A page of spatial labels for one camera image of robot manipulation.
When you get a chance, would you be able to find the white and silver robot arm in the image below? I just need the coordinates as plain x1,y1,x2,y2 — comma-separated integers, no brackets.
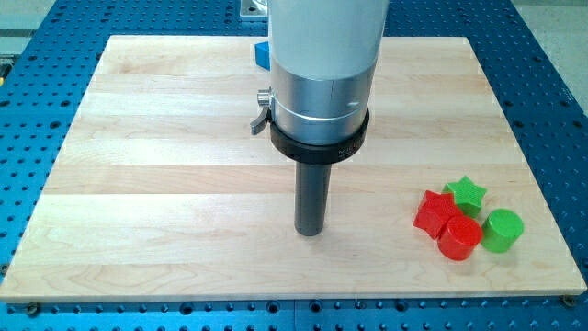
258,0,390,165

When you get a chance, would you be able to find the silver metal mounting bracket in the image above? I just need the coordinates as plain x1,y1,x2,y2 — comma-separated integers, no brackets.
239,0,268,18

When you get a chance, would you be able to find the red cylinder block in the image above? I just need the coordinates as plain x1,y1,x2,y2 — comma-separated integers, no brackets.
437,215,483,261

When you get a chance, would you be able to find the red star block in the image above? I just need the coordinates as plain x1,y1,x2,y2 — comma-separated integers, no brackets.
413,190,463,239

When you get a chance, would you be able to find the green star block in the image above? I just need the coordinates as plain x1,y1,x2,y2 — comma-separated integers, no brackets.
442,176,487,218

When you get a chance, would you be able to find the light wooden board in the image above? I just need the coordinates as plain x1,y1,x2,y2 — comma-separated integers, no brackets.
1,36,586,302

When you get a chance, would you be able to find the blue block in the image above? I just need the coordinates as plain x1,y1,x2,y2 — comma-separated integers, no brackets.
254,41,271,71

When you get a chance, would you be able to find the green cylinder block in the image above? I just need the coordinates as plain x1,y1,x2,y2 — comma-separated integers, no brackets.
481,209,525,253

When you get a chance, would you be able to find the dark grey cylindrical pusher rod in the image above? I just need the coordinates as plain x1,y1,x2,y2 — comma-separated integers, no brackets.
295,163,331,236

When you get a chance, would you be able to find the blue perforated metal base plate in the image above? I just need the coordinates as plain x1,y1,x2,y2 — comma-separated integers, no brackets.
1,1,587,330

